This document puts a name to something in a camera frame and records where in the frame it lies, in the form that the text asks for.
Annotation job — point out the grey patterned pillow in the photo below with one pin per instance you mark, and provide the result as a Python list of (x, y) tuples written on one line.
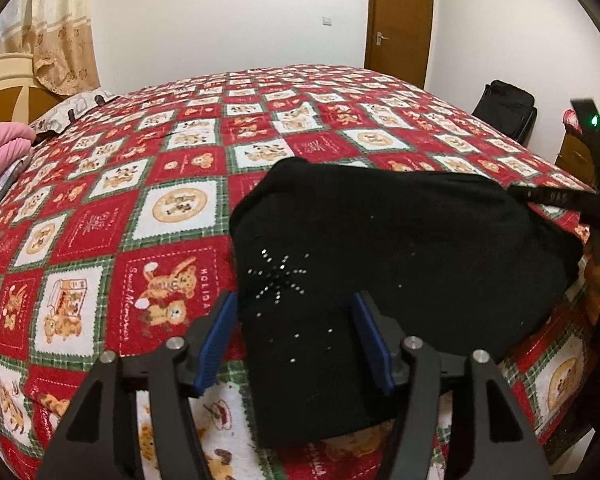
[(75, 107)]

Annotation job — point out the brown wooden door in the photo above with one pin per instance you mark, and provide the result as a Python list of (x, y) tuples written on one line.
[(397, 20)]

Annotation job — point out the red checked cloth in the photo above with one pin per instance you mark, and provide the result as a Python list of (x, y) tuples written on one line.
[(572, 119)]

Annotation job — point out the blue white patterned cloth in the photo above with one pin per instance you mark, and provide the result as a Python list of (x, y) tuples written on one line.
[(0, 187)]

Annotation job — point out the black suitcase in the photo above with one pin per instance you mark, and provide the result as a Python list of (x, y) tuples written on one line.
[(507, 107)]

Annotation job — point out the beige patterned curtain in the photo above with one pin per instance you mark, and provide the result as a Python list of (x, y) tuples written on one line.
[(55, 25)]

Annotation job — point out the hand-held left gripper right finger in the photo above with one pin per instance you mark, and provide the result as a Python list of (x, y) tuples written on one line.
[(375, 345)]

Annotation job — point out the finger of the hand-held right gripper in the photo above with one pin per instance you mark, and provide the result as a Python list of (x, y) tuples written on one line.
[(550, 196)]

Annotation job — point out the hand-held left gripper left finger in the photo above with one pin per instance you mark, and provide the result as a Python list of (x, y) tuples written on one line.
[(215, 345)]

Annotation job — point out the black sweater with studs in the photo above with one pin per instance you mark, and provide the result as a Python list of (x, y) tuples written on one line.
[(405, 240)]

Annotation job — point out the red printed bear blanket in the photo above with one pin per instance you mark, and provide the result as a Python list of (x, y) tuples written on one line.
[(130, 200)]

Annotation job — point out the wooden nightstand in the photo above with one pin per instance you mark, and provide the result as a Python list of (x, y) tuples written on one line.
[(572, 157)]

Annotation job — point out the pink folded quilt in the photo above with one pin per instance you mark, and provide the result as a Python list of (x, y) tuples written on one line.
[(0, 150)]

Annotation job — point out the person's right hand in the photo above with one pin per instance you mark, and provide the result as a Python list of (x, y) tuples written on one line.
[(596, 280)]

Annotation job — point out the cream wooden headboard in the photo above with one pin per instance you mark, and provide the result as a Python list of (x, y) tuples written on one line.
[(5, 85)]

